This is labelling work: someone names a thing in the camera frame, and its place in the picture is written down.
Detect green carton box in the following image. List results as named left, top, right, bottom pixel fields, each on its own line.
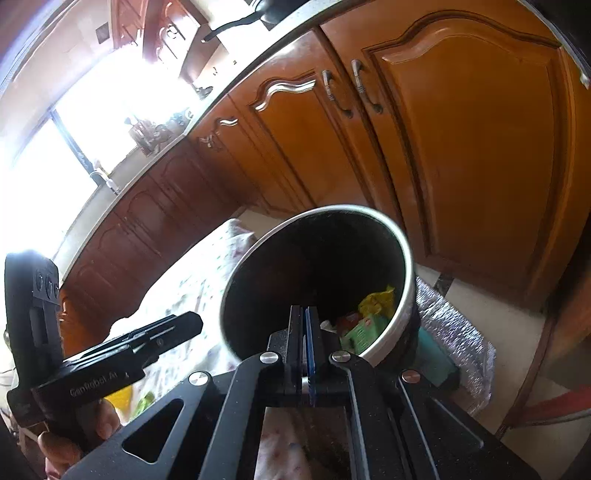
left=341, top=314, right=389, bottom=355

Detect yellow seasoning packet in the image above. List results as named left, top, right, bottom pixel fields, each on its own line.
left=359, top=286, right=396, bottom=319

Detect yellow foam fruit net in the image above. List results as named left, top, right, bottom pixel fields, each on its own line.
left=105, top=385, right=132, bottom=413

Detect white rimmed trash bin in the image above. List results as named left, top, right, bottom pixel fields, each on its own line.
left=219, top=204, right=420, bottom=366

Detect kitchen faucet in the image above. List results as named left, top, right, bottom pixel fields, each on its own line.
left=90, top=169, right=120, bottom=196

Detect kitchen window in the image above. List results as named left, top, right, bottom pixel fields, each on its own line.
left=1, top=47, right=197, bottom=257

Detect brown lower kitchen cabinets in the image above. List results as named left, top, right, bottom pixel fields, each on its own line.
left=60, top=1, right=590, bottom=354

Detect person's left hand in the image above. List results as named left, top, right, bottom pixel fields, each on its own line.
left=36, top=398, right=122, bottom=478

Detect white dotted tablecloth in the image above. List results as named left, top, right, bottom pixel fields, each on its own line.
left=109, top=211, right=351, bottom=479

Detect silver bubble wrap mat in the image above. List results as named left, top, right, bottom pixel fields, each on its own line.
left=417, top=276, right=496, bottom=416

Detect utensil holder on counter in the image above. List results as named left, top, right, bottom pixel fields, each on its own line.
left=124, top=117, right=165, bottom=155

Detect black wok pan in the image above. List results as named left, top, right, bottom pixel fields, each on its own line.
left=201, top=0, right=308, bottom=43

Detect brown upper wall cabinets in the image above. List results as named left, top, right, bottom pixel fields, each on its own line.
left=109, top=0, right=236, bottom=86

